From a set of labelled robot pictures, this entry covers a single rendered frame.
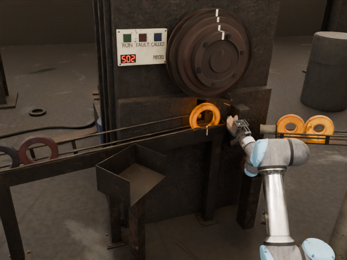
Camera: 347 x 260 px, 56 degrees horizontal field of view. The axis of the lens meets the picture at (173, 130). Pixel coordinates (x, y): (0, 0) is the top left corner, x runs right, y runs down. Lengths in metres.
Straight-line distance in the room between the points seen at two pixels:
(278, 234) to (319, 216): 1.22
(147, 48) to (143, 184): 0.70
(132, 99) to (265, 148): 0.79
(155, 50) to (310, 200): 1.64
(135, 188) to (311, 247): 0.77
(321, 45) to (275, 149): 3.07
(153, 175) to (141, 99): 0.44
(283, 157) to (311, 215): 1.21
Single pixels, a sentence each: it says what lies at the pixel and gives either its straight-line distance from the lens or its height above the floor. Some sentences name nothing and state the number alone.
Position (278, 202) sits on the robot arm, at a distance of 1.37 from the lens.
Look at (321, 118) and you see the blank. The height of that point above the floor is 0.79.
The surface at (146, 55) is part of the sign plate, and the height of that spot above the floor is 1.11.
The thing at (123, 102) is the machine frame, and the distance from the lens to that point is 1.76.
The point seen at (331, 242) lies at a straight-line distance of 2.16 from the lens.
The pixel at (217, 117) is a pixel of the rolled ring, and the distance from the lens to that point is 1.91.
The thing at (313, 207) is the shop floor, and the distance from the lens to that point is 2.63.
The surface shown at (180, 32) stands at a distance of 1.64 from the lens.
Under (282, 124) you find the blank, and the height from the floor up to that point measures 0.72.
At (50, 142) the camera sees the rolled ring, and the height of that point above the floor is 0.73.
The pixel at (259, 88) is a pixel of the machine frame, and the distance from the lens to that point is 2.09.
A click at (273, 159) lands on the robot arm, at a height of 0.85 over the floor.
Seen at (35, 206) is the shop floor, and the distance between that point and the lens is 2.53.
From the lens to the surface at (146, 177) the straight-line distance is 1.60.
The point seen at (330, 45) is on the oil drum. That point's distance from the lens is 4.30.
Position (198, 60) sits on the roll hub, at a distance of 1.61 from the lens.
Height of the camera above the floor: 1.51
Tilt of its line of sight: 26 degrees down
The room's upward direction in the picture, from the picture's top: 2 degrees clockwise
